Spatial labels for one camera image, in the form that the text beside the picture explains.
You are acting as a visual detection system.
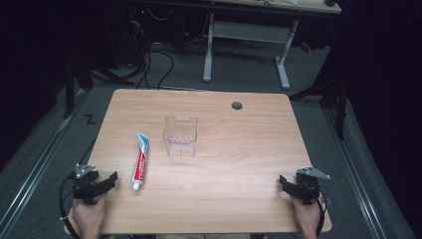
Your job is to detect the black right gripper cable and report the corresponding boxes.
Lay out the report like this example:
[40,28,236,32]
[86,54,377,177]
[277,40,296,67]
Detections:
[315,190,328,237]

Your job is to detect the black metal stand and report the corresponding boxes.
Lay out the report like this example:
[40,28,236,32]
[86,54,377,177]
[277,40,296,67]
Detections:
[289,74,350,141]
[62,54,135,120]

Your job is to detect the clear plastic box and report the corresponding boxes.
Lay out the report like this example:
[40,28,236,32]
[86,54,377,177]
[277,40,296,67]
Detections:
[162,115,199,157]

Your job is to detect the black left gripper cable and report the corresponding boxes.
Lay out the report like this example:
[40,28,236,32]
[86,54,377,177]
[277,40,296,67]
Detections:
[58,172,82,239]

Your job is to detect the metal floor rail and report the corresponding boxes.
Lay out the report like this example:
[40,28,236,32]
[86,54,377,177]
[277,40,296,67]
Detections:
[0,89,88,239]
[322,107,390,239]

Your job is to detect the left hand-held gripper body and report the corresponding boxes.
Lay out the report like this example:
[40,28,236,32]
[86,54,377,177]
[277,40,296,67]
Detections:
[72,163,101,206]

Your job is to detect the toothpaste tube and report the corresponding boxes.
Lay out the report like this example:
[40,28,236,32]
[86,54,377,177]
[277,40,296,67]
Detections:
[130,131,151,192]

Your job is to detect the black floor cables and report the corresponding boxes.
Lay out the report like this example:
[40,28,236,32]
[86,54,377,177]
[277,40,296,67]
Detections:
[130,41,175,91]

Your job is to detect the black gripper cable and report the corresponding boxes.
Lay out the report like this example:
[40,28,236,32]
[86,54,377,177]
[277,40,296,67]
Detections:
[315,190,328,237]
[58,172,82,239]

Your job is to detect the person's left hand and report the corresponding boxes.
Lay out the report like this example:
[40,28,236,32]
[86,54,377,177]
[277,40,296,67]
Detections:
[72,193,108,235]

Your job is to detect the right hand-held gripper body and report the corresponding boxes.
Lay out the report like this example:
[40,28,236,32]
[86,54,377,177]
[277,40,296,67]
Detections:
[295,166,331,206]

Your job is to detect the desk with white legs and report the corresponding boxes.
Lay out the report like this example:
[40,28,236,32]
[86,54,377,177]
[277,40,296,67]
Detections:
[202,0,342,91]

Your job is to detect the person's right hand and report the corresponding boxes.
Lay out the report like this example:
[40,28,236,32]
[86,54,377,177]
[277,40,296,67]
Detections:
[290,194,321,235]

